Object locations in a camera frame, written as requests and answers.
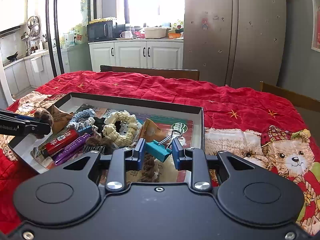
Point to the black microwave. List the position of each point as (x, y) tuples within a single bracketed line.
[(100, 31)]

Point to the white kitchen cabinet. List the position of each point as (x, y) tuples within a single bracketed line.
[(130, 52)]

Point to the white wall shelf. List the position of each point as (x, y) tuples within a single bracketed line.
[(312, 17)]

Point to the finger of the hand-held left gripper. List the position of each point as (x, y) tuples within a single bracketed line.
[(35, 128), (25, 117)]

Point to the teal binder clip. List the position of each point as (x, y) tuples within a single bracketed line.
[(157, 151)]

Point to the white plastic basin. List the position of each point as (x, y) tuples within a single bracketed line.
[(155, 33)]

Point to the black door frame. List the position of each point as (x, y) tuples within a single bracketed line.
[(51, 30)]

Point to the blue and white scrunchie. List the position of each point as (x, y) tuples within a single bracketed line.
[(82, 113)]

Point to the silver refrigerator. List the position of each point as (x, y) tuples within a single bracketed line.
[(225, 30)]

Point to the black and white scrunchie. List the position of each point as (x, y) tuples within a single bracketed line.
[(98, 123)]

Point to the red printed blanket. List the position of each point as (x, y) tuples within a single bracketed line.
[(175, 87)]

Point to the steel pot lids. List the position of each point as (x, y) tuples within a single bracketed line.
[(33, 25)]

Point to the white hanging bin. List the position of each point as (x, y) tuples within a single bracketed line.
[(37, 63)]

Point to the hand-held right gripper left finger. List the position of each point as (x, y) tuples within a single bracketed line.
[(138, 155)]

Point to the brown furry hair claw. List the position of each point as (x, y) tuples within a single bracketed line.
[(45, 116), (100, 142)]

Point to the brown triangular snack packet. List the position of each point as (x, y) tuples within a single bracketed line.
[(150, 130), (58, 117)]

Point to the blue binder clip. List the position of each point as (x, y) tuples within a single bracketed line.
[(86, 130)]

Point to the cream knitted scrunchie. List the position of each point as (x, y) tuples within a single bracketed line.
[(122, 140)]

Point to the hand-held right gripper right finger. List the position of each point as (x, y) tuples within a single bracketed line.
[(177, 155)]

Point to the red lighter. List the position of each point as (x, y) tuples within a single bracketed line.
[(60, 141)]

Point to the black cardboard box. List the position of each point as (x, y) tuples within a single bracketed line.
[(150, 105)]

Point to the purple lighter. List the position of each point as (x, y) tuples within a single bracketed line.
[(72, 148)]

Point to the white mug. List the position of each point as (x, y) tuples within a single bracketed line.
[(127, 35)]

